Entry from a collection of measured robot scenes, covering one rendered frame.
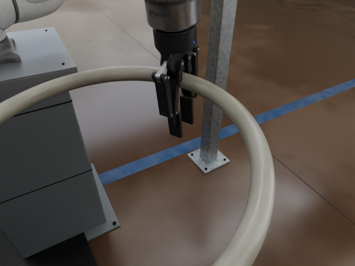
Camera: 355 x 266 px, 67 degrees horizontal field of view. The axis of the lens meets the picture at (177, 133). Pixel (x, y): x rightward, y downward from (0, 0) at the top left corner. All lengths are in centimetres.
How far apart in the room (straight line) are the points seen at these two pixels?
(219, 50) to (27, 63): 78
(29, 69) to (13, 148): 28
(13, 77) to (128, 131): 118
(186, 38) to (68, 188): 92
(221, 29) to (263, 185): 100
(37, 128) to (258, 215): 84
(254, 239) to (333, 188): 154
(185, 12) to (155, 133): 156
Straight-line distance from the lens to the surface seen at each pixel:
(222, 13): 125
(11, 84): 95
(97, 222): 147
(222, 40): 130
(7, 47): 107
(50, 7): 111
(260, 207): 32
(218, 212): 151
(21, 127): 102
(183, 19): 45
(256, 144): 38
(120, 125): 207
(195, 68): 57
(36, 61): 102
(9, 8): 104
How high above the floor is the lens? 124
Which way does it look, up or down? 39 degrees down
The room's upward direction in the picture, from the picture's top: straight up
